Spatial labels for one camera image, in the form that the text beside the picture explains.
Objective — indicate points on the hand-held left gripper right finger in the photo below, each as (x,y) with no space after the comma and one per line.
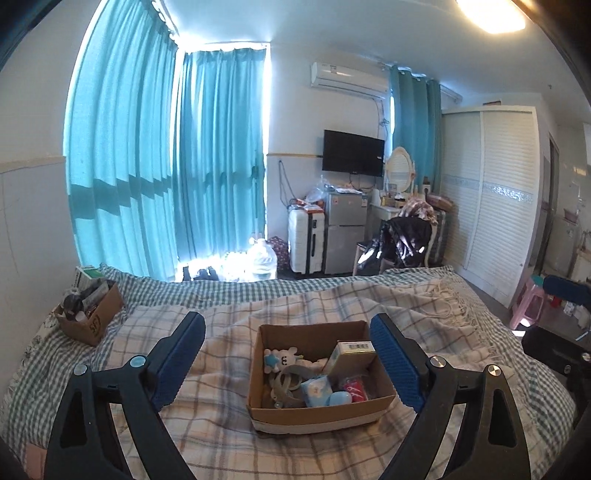
(398,367)

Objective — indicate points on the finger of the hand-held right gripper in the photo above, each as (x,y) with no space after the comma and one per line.
(567,287)
(554,350)

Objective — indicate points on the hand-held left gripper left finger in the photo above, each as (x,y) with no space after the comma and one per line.
(178,364)

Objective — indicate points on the white and maroon medicine box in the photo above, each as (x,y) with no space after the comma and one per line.
(344,360)

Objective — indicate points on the small blue plastic case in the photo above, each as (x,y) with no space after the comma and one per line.
(341,398)

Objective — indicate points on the white soft tissue packet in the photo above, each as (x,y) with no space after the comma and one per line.
(316,390)

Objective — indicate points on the large cardboard box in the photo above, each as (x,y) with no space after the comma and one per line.
(318,417)

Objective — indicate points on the white bear toy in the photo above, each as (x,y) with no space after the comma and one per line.
(279,357)

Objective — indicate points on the pink plastic stool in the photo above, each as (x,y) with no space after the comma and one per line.
(528,302)

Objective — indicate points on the plaid fringed blanket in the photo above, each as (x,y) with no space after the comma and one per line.
(221,415)

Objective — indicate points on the green checked bed sheet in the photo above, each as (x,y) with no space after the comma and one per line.
(152,287)

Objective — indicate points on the small brown cardboard box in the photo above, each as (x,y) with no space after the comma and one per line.
(94,321)

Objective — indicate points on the white louvred wardrobe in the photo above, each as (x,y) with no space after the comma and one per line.
(489,198)

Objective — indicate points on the green and white carton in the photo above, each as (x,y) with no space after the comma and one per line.
(87,277)

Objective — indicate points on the black shiny jacket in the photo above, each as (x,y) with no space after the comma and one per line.
(401,240)

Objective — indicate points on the clear water jug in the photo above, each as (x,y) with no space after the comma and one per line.
(263,261)

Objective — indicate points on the silver small fridge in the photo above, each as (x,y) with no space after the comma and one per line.
(344,235)

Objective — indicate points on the dark floral bag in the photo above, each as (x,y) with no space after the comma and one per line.
(279,254)

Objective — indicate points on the white suitcase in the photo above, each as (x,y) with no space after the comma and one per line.
(304,242)

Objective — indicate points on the pink plaid clothes pile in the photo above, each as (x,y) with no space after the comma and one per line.
(419,211)

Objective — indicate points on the clear plastic bag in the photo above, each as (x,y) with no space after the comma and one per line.
(318,193)

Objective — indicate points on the white oval mirror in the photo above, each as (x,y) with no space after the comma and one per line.
(399,168)

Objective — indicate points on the teal curtain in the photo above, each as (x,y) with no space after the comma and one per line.
(413,124)
(120,138)
(221,161)

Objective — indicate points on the ceiling light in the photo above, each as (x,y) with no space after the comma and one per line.
(489,14)

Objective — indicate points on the white air conditioner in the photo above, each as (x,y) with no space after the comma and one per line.
(348,78)

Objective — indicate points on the black wall television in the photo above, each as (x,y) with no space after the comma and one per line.
(353,152)

